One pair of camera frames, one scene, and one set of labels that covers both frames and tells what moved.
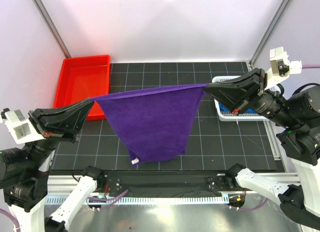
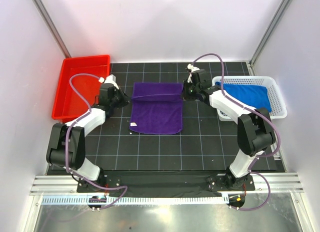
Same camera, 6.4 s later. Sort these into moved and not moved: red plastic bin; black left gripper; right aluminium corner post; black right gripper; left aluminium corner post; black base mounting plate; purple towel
Moved: black right gripper; purple towel; black left gripper
Not moved: left aluminium corner post; right aluminium corner post; black base mounting plate; red plastic bin
